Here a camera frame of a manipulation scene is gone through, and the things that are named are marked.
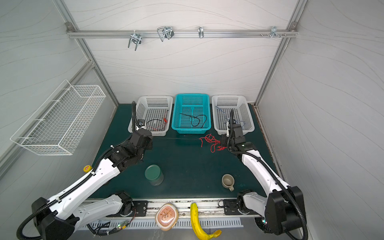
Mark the yellow banana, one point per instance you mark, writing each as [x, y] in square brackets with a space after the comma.
[196, 225]

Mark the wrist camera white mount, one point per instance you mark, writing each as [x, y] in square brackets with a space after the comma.
[229, 128]
[141, 123]

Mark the green cylindrical container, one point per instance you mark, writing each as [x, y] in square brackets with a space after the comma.
[154, 175]

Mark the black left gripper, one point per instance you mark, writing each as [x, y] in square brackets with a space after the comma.
[149, 146]

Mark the pink round toy dish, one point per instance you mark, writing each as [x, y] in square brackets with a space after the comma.
[167, 217]

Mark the right white plastic basket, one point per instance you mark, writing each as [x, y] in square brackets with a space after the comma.
[222, 106]

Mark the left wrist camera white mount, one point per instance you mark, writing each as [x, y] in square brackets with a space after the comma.
[141, 123]

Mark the white plastic basket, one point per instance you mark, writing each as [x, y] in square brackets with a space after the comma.
[156, 111]
[222, 106]

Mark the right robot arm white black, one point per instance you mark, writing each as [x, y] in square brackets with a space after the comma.
[282, 209]

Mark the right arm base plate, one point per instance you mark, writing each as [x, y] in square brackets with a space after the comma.
[234, 207]

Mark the beige ceramic mug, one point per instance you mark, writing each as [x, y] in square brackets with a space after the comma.
[228, 182]

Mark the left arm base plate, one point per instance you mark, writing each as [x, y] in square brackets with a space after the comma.
[140, 208]

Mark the teal plastic basket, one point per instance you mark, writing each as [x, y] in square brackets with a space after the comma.
[191, 114]

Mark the metal clamp hook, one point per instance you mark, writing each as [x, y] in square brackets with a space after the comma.
[165, 32]
[201, 32]
[135, 40]
[273, 34]

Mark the left white plastic basket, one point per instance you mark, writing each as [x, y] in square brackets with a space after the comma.
[156, 111]

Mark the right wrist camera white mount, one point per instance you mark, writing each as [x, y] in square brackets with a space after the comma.
[229, 128]

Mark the white wire wall basket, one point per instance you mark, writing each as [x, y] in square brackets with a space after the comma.
[58, 125]

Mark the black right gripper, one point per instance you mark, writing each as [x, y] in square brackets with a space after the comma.
[233, 132]

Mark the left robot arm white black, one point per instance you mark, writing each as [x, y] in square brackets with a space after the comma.
[58, 217]

